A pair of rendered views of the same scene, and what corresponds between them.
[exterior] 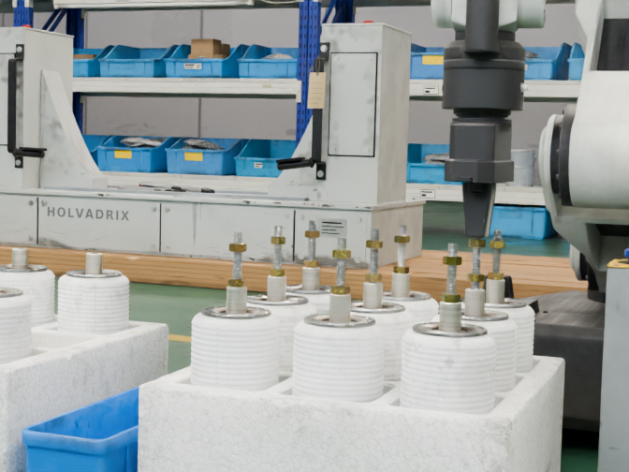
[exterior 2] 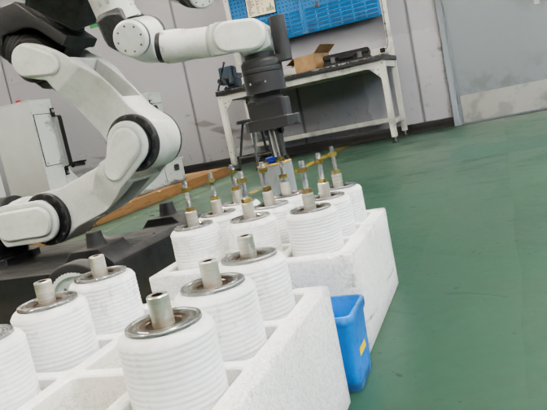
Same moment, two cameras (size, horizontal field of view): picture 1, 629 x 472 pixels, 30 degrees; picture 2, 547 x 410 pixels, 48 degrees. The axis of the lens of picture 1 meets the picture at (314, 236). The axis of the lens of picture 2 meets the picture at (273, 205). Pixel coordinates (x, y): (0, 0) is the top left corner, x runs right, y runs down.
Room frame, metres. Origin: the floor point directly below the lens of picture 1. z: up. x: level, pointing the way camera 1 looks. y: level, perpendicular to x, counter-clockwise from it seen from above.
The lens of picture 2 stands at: (1.31, 1.18, 0.42)
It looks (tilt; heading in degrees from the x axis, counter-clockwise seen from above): 8 degrees down; 271
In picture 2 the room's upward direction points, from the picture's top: 12 degrees counter-clockwise
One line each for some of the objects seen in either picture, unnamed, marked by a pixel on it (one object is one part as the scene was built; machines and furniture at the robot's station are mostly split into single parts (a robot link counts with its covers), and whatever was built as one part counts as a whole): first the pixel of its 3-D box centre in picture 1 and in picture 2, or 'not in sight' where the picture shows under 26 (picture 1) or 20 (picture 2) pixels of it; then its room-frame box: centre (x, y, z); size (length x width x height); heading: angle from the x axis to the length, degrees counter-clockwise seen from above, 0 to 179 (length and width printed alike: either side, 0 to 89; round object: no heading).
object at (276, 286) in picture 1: (276, 289); (248, 211); (1.37, 0.04, 0.26); 0.02 x 0.02 x 0.03
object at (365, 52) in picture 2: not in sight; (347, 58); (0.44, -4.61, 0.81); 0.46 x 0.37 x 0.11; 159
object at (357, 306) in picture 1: (372, 308); (270, 205); (1.33, -0.07, 0.25); 0.08 x 0.08 x 0.01
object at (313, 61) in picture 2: not in sight; (311, 60); (0.75, -4.82, 0.87); 0.40 x 0.30 x 0.23; 145
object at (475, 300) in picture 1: (475, 304); (286, 189); (1.29, -0.18, 0.26); 0.02 x 0.02 x 0.03
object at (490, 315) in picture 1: (474, 316); (286, 194); (1.29, -0.18, 0.25); 0.08 x 0.08 x 0.01
